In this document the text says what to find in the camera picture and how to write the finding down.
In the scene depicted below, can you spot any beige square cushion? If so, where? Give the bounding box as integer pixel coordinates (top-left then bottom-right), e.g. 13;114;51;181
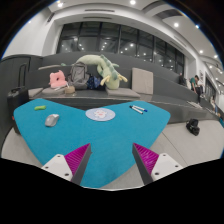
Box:
132;68;154;95

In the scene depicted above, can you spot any small green toy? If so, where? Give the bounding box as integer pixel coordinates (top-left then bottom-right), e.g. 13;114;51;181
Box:
34;106;46;111

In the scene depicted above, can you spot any blue capped marker pen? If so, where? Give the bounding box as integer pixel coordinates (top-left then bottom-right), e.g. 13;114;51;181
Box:
133;105;148;112

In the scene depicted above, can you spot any grey computer mouse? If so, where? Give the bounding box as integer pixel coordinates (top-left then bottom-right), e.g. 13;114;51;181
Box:
45;114;59;127

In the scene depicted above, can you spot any grey seat cushion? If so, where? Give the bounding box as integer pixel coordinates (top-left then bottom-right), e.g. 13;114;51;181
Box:
106;88;140;98

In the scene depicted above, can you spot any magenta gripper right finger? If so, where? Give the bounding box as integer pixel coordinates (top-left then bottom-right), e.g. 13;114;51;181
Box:
132;143;182;185

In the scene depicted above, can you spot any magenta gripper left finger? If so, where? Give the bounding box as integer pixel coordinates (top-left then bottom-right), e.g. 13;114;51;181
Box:
42;143;91;185

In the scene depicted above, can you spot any green dragon plush toy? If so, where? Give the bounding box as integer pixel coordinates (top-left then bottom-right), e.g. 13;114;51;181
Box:
60;54;129;91

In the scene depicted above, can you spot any black bag on floor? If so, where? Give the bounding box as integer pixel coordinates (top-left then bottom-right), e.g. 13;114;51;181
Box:
186;119;200;136

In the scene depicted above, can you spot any round white mouse pad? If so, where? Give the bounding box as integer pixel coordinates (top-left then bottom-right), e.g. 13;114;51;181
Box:
85;108;116;121

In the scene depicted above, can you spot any small tan pouch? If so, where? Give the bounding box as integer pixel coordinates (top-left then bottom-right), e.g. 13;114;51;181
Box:
65;86;75;94

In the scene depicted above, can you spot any person in green shirt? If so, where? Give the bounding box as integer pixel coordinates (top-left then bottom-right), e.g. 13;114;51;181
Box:
190;75;201;104

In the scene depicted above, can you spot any dark blue bag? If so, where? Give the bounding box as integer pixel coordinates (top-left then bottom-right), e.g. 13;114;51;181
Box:
87;76;101;90

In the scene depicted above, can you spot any pink plush toy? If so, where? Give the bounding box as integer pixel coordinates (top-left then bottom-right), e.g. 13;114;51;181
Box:
49;70;67;88

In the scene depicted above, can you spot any grey backpack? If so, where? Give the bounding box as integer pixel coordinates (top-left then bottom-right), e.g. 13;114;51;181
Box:
68;62;89;90

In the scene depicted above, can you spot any blue table cover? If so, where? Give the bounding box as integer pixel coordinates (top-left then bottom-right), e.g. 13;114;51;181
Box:
14;99;170;188

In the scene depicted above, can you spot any black capped marker pen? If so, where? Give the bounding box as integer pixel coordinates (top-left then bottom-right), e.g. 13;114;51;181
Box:
129;106;143;114

